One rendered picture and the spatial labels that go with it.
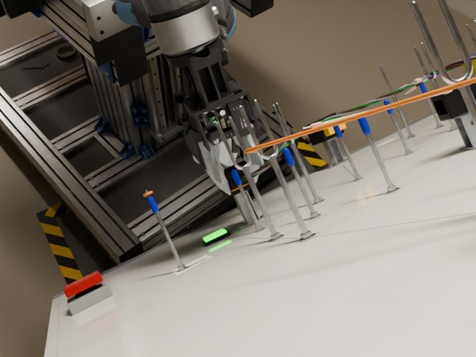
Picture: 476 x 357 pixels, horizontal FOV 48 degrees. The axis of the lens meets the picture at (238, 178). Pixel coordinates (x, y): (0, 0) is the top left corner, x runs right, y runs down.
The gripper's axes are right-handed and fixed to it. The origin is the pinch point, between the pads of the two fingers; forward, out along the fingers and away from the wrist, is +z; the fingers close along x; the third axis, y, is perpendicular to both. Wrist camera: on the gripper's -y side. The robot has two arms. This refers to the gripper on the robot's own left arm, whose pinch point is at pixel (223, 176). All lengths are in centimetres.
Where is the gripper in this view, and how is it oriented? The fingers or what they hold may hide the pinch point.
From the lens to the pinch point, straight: 90.3
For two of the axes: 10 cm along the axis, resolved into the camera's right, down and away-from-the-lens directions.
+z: 0.8, 10.0, -0.2
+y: -5.8, 0.3, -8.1
